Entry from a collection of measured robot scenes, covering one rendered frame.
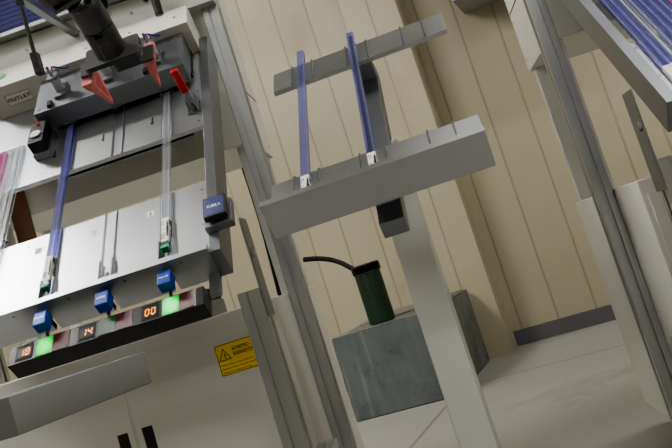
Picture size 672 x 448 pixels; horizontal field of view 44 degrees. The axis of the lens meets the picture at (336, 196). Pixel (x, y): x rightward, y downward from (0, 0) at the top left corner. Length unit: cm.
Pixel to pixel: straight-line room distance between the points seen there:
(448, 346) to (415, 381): 226
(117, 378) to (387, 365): 273
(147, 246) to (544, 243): 327
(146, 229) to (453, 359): 58
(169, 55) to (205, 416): 76
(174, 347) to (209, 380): 10
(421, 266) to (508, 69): 324
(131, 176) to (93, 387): 118
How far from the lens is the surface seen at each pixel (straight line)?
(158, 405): 176
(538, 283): 454
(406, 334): 364
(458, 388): 142
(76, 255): 155
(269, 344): 138
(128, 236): 152
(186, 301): 136
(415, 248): 140
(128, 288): 144
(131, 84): 182
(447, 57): 465
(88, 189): 215
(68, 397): 95
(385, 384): 371
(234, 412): 172
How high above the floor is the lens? 61
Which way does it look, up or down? 6 degrees up
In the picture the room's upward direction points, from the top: 18 degrees counter-clockwise
